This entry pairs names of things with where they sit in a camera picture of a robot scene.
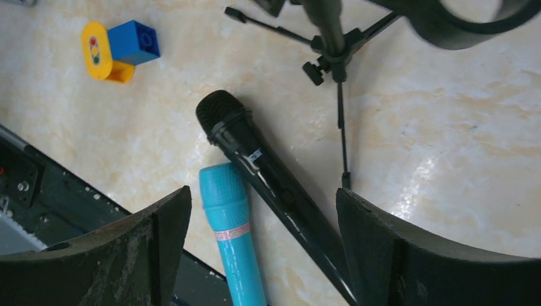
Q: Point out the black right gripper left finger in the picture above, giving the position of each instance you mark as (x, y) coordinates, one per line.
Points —
(133, 261)

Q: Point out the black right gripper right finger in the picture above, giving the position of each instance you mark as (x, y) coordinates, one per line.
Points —
(394, 262)

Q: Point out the teal blue microphone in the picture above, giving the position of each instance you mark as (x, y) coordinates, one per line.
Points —
(225, 202)

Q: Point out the black tripod microphone stand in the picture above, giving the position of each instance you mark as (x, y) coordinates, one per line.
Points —
(431, 20)

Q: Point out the black orange-tipped microphone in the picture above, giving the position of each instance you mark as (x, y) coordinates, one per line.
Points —
(229, 125)

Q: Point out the yellow traffic light toy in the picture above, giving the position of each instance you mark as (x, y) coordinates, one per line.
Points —
(98, 56)

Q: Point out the blue toy block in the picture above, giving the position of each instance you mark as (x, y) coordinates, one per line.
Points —
(133, 43)

